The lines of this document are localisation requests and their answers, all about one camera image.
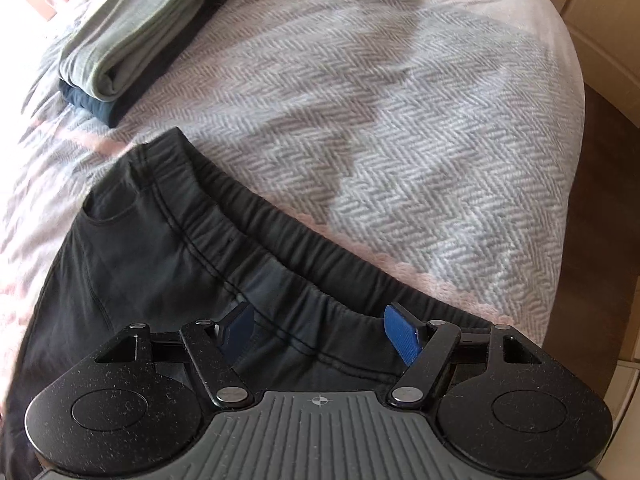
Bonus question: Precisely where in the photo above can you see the folded dark navy garment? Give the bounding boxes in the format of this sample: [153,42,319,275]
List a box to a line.
[58,0,228,128]

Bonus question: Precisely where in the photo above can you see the beige wooden wardrobe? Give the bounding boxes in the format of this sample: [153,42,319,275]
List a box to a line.
[550,0,639,125]

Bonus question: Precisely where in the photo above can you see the folded green-grey garment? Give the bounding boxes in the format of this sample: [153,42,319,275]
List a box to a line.
[58,0,204,102]

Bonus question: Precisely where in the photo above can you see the pink grey herringbone duvet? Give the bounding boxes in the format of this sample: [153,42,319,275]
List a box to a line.
[0,0,587,361]

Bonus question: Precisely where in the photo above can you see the black pants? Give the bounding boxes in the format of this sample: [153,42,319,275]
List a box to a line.
[1,129,488,479]

